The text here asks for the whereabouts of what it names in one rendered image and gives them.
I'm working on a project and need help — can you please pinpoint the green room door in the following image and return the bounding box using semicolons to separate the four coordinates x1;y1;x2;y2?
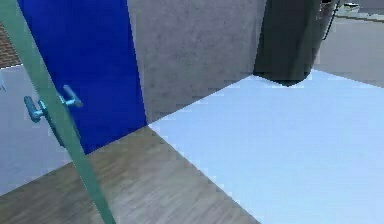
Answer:
0;0;117;224

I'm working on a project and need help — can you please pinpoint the blue door handle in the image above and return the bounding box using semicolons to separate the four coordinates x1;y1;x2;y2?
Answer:
23;95;47;124
59;84;84;109

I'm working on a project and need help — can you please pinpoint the black fridge handle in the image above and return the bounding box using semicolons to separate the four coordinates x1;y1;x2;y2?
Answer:
321;0;341;42

